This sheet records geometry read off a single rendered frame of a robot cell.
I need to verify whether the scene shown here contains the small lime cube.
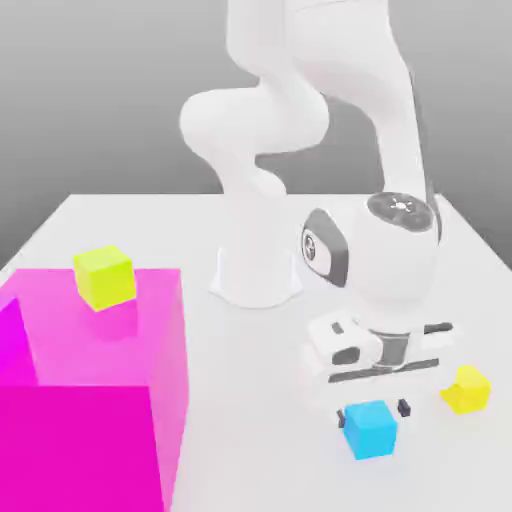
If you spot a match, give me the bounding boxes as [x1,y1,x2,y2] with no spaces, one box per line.
[72,244,138,314]

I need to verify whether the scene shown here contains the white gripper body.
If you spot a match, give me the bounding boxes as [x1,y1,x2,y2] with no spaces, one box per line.
[305,334,460,401]

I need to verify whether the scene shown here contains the large pink box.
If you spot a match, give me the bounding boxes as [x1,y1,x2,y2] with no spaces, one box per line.
[0,267,190,512]

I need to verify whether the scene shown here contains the large magenta box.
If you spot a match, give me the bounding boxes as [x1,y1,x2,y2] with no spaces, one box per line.
[0,296,166,512]

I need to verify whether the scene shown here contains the small yellow cube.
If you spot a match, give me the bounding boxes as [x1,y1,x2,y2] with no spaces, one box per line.
[439,364,493,416]

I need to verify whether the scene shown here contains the small blue cube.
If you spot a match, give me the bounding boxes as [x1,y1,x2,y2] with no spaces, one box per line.
[342,399,400,462]

